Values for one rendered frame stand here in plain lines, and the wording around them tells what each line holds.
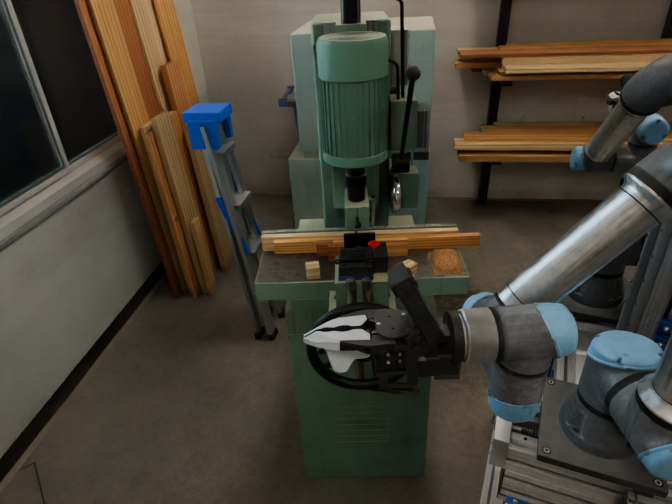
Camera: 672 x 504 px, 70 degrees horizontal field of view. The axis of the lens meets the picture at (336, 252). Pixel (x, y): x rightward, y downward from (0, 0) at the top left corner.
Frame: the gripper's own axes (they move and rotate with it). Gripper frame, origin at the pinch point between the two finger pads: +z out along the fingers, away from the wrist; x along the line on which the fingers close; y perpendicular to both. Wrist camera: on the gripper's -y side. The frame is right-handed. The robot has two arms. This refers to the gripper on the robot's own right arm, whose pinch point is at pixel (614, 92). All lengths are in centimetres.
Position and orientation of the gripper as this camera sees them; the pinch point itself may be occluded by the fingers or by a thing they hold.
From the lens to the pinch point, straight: 193.3
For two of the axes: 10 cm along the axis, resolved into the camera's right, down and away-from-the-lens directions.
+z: 1.5, -5.2, 8.4
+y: 1.8, 8.5, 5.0
